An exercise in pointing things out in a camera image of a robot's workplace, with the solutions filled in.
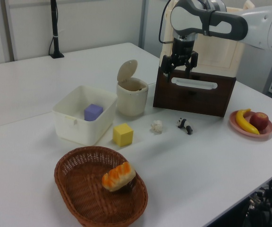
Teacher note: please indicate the white plastic bin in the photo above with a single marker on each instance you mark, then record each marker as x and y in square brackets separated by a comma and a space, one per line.
[74, 127]

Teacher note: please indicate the yellow banana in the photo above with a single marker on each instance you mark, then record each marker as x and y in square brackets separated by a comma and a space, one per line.
[242, 121]

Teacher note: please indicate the cream plastic storage box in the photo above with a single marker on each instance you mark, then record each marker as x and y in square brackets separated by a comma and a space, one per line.
[221, 54]

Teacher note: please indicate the black pole stand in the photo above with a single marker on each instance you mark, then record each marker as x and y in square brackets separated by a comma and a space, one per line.
[55, 28]

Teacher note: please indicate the pink plate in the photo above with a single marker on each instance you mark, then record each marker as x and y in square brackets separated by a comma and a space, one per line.
[267, 133]

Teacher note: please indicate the white paper ball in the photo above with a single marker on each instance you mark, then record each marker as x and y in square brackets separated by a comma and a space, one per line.
[156, 126]

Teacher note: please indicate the cream trash can with lid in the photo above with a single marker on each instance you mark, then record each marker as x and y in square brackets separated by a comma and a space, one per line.
[131, 101]

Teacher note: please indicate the dark wood drawer box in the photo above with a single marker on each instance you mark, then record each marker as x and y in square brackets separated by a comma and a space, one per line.
[192, 101]

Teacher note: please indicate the purple cube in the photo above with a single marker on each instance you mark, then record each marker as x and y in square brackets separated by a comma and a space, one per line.
[92, 113]

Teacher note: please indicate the red apple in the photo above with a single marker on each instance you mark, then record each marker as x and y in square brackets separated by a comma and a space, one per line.
[259, 120]

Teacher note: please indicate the brown wicker basket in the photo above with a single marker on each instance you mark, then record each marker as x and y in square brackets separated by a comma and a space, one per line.
[79, 186]

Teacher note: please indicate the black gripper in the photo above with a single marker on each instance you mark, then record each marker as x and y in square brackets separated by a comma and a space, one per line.
[183, 48]

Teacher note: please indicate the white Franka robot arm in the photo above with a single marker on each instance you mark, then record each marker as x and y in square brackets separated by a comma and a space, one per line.
[263, 23]

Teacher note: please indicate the panda toy figure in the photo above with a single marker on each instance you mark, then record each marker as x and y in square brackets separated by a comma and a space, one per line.
[185, 124]

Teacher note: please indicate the yellow cube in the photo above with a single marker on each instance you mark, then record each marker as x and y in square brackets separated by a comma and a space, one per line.
[123, 134]

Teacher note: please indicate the orange striped bread loaf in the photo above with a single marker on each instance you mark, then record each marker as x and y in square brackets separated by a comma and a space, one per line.
[118, 176]

